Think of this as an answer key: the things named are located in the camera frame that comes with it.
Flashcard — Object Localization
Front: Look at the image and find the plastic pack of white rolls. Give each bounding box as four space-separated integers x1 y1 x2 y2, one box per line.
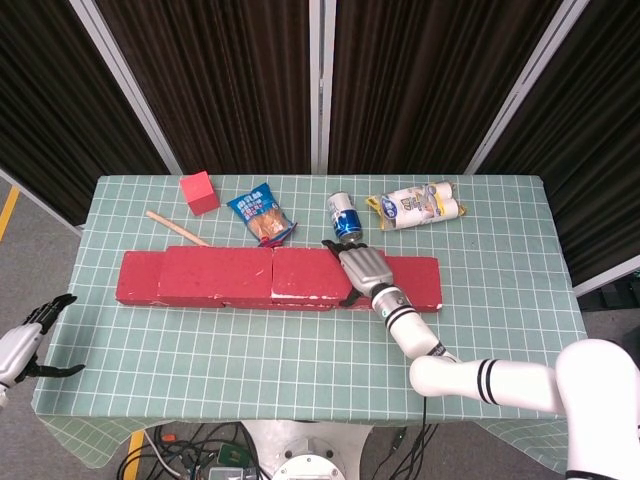
363 180 469 233

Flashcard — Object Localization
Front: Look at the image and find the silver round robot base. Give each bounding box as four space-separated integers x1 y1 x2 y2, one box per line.
242 419 374 480

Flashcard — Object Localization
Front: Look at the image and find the green checked tablecloth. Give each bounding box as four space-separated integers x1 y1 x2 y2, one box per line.
32 173 609 476

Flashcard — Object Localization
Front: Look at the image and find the blue white drink can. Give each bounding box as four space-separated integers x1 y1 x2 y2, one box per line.
327 191 364 244

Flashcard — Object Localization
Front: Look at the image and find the blue snack bag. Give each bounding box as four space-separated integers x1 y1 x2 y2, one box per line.
226 182 300 253

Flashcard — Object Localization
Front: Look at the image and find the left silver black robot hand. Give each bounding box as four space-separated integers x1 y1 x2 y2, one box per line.
0 293 86 387

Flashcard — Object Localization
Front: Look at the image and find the wooden stick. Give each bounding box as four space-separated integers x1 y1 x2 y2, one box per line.
145 210 211 248

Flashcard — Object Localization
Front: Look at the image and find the black cable tangle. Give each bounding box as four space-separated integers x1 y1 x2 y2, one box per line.
117 423 261 480
387 424 441 480

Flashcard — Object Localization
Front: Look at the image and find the red foam cube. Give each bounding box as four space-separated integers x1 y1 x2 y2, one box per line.
179 170 221 217

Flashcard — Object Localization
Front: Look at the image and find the black floor equipment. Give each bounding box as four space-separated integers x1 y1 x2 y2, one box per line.
579 272 640 312

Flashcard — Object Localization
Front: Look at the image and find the green circuit board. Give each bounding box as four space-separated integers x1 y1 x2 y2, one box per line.
218 446 251 467

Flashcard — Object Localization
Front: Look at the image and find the dark ribbed partition panel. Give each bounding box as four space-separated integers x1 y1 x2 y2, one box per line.
464 0 640 297
69 0 321 176
309 0 591 176
0 0 182 236

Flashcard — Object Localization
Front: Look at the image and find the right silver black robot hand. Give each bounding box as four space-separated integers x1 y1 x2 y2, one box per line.
321 239 397 307

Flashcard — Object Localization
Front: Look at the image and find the grey box with display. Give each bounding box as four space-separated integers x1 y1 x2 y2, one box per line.
207 465 259 480

